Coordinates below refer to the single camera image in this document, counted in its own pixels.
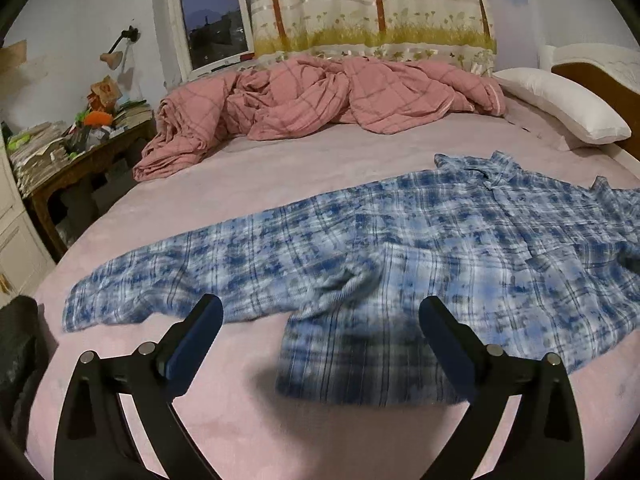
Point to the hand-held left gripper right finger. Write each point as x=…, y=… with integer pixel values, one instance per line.
x=446, y=346

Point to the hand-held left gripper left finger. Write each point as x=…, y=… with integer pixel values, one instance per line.
x=192, y=341

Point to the blue plaid shirt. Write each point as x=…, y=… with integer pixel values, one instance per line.
x=450, y=240

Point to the black bag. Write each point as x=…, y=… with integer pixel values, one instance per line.
x=17, y=360

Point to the bed with pink sheet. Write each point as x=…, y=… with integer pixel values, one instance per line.
x=300, y=170

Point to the wooden side table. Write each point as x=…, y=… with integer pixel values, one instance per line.
x=85, y=170

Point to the white cabinet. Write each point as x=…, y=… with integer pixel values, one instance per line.
x=17, y=240

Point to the stack of books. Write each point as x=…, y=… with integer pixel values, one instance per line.
x=132, y=116

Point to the orange plush toy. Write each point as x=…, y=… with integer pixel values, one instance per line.
x=97, y=119

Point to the stack of papers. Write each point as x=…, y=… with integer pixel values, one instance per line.
x=35, y=152

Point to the brown paper bag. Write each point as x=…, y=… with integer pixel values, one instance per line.
x=105, y=92

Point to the white pillow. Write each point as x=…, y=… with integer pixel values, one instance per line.
x=565, y=105

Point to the pink checked quilt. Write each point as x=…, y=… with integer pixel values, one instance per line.
x=320, y=100

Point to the white and brown headboard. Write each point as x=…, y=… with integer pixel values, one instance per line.
x=602, y=82

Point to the white framed window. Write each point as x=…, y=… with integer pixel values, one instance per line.
x=212, y=15

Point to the beige tree print curtain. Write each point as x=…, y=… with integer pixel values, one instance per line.
x=370, y=15

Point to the wall mounted lamp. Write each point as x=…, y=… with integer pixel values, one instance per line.
x=112, y=55

